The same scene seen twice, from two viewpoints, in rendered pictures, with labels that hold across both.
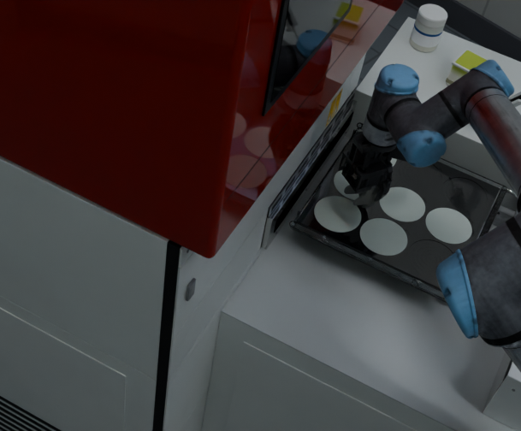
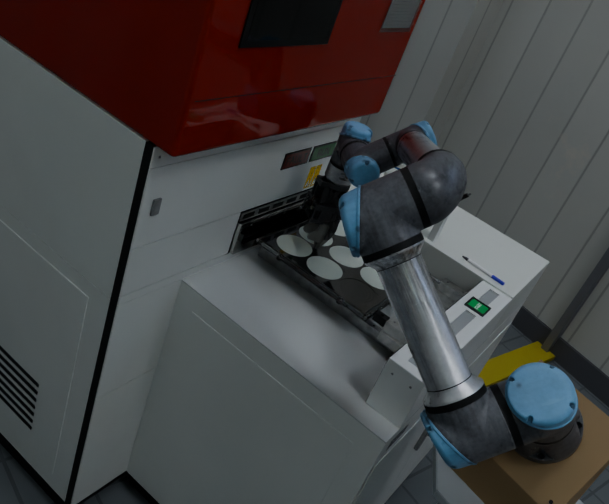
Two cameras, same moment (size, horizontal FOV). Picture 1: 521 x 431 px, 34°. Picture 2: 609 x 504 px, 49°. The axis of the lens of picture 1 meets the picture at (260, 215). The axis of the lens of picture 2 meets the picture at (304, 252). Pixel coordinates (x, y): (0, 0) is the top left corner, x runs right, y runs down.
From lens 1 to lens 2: 0.63 m
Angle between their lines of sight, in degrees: 18
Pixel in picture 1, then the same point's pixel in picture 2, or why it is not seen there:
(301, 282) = (251, 284)
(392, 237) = (331, 270)
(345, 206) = (301, 243)
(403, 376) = (309, 360)
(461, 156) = not seen: hidden behind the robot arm
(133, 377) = (94, 298)
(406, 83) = (361, 130)
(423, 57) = not seen: hidden behind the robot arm
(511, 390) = (390, 374)
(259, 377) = (197, 351)
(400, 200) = (345, 254)
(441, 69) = not seen: hidden behind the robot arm
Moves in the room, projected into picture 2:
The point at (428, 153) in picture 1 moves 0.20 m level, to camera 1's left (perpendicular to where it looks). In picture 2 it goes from (364, 174) to (285, 138)
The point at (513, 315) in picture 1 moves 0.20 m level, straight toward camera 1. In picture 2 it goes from (388, 230) to (312, 253)
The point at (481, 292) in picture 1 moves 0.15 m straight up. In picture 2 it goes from (367, 205) to (401, 127)
